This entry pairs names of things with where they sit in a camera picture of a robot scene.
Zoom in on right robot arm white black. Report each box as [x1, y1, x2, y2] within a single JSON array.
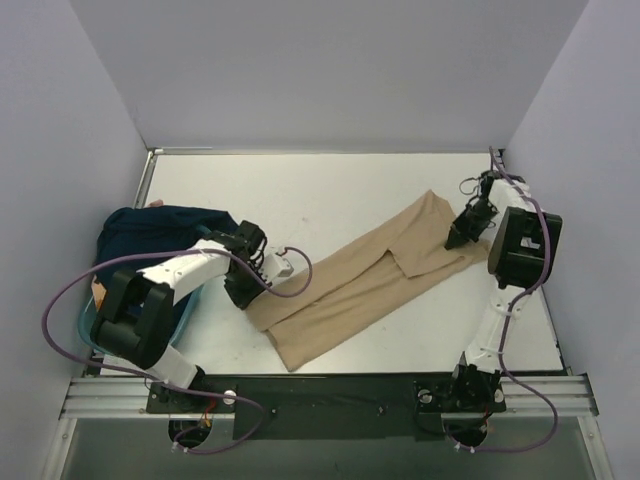
[[445, 170, 563, 409]]

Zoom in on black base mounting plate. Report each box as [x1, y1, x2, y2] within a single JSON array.
[[146, 373, 506, 441]]

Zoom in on pink patterned t shirt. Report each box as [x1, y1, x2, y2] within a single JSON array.
[[91, 199, 164, 308]]

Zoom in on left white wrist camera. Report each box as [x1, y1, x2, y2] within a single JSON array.
[[259, 250, 294, 284]]

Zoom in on beige t shirt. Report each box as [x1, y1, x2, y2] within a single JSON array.
[[246, 191, 490, 371]]

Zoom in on aluminium frame rail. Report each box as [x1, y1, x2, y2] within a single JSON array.
[[61, 373, 598, 420]]

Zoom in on navy blue t shirt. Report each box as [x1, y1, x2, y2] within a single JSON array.
[[96, 205, 238, 264]]

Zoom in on teal plastic basket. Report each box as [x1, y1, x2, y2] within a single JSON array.
[[77, 258, 202, 353]]

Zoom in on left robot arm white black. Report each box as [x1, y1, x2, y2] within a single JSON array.
[[90, 221, 293, 412]]

